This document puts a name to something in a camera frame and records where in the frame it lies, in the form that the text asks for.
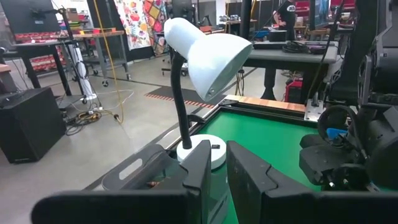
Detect grey desk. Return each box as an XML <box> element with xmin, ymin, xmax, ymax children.
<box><xmin>244</xmin><ymin>40</ymin><xmax>340</xmax><ymax>105</ymax></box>

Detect black metal table frame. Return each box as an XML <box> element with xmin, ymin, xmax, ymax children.
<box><xmin>83</xmin><ymin>99</ymin><xmax>321</xmax><ymax>192</ymax></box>

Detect red crate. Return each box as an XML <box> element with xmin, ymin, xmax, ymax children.
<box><xmin>284</xmin><ymin>79</ymin><xmax>304</xmax><ymax>103</ymax></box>

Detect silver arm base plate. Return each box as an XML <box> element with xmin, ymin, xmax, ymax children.
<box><xmin>303</xmin><ymin>92</ymin><xmax>326</xmax><ymax>123</ymax></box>

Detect black speaker box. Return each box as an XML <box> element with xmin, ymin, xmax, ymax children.
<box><xmin>0</xmin><ymin>86</ymin><xmax>67</xmax><ymax>164</ymax></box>

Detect coiled floor cables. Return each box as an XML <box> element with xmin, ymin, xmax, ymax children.
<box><xmin>63</xmin><ymin>108</ymin><xmax>103</xmax><ymax>136</ymax></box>

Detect green table mat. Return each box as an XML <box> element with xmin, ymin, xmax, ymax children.
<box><xmin>198</xmin><ymin>110</ymin><xmax>398</xmax><ymax>224</ymax></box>

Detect person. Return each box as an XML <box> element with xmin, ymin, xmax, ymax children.
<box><xmin>272</xmin><ymin>0</ymin><xmax>298</xmax><ymax>41</ymax></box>

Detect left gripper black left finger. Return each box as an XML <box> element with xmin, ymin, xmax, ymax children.
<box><xmin>30</xmin><ymin>139</ymin><xmax>213</xmax><ymax>224</ymax></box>

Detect red storage bin rack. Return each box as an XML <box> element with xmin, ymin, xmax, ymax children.
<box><xmin>14</xmin><ymin>30</ymin><xmax>63</xmax><ymax>74</ymax></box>

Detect black right camera cable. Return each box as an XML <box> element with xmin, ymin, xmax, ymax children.
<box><xmin>317</xmin><ymin>105</ymin><xmax>369</xmax><ymax>161</ymax></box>

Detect black workbench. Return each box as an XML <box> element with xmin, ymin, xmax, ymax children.
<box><xmin>12</xmin><ymin>29</ymin><xmax>130</xmax><ymax>97</ymax></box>

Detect colourful flower-print cloth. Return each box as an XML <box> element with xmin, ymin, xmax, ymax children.
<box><xmin>113</xmin><ymin>0</ymin><xmax>175</xmax><ymax>56</ymax></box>

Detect grey translucent plastic bin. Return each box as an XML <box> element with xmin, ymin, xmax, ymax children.
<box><xmin>101</xmin><ymin>143</ymin><xmax>233</xmax><ymax>224</ymax></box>

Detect yellow hanging power cable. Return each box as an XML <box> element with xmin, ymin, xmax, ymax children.
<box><xmin>92</xmin><ymin>0</ymin><xmax>125</xmax><ymax>124</ymax></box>

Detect black coiled headset cable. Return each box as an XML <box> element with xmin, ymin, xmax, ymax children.
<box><xmin>282</xmin><ymin>41</ymin><xmax>312</xmax><ymax>54</ymax></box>

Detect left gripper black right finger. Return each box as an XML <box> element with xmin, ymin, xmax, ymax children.
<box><xmin>226</xmin><ymin>140</ymin><xmax>398</xmax><ymax>224</ymax></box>

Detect white desk lamp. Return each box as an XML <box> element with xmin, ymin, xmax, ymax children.
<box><xmin>164</xmin><ymin>17</ymin><xmax>253</xmax><ymax>170</ymax></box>

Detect large black monitor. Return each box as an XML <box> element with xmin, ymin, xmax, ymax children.
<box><xmin>0</xmin><ymin>0</ymin><xmax>62</xmax><ymax>35</ymax></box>

